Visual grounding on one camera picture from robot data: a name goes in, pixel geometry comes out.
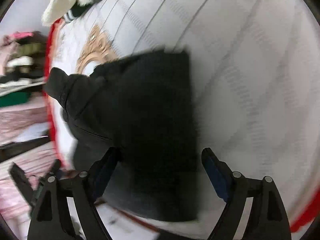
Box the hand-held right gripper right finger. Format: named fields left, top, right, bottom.
left=201, top=147, right=292, bottom=240

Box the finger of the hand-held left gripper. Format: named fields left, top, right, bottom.
left=46, top=159, right=62, bottom=177
left=9, top=162, right=35, bottom=207

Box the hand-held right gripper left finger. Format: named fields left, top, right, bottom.
left=27, top=147, right=123, bottom=240

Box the black leather jacket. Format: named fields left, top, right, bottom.
left=44, top=45, right=200, bottom=222

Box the pink folded fabric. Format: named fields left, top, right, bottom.
left=0, top=145, right=63, bottom=230

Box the pale pink long coat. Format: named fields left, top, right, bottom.
left=0, top=104, right=52, bottom=144

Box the green garment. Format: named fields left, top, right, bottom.
left=0, top=92, right=32, bottom=108

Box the black garment with white stripes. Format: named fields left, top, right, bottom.
left=0, top=76, right=47, bottom=92

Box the white diamond pattern blanket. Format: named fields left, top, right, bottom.
left=54, top=0, right=318, bottom=240

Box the white puffer jacket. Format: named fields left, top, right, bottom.
left=6, top=56, right=34, bottom=67

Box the olive puffer jacket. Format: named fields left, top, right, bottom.
left=15, top=42, right=48, bottom=57

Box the bright pink garment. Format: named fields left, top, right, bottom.
left=11, top=31, right=34, bottom=39

